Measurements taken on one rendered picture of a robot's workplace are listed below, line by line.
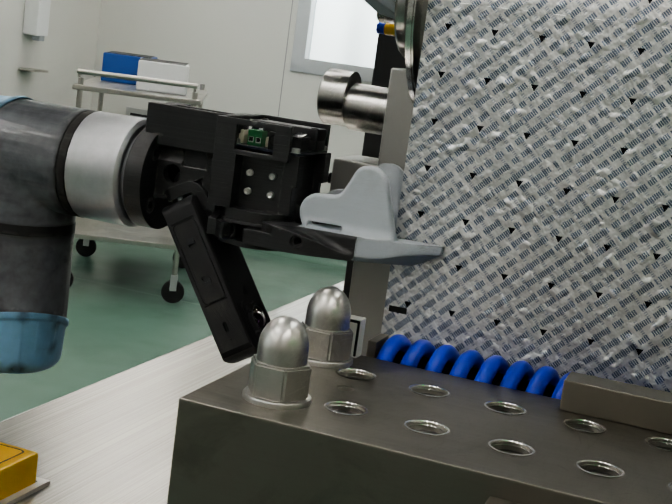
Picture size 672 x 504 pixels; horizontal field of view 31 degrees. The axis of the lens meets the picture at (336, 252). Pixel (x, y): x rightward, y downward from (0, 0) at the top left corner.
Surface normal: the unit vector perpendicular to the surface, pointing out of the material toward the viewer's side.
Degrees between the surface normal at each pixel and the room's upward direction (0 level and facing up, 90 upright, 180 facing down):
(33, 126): 53
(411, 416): 0
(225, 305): 88
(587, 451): 0
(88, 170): 87
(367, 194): 90
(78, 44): 90
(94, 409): 0
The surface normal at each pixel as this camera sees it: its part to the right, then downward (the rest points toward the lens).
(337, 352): 0.64, 0.22
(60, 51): 0.93, 0.18
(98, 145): -0.24, -0.37
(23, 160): -0.34, 0.12
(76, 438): 0.13, -0.98
